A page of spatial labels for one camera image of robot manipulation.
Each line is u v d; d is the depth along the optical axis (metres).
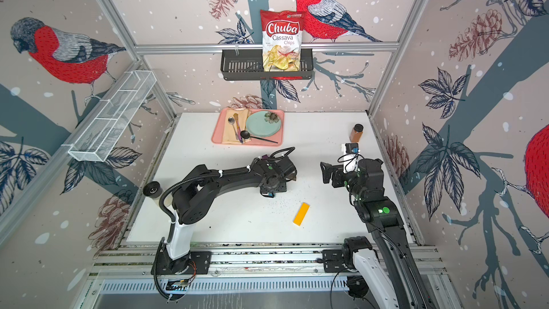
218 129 1.14
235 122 1.18
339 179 0.64
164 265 0.73
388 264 0.46
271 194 0.79
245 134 1.10
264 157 1.01
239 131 1.13
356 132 1.02
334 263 0.73
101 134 0.73
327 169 0.64
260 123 1.20
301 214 0.85
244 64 0.95
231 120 1.18
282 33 0.83
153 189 0.80
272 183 0.68
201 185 0.56
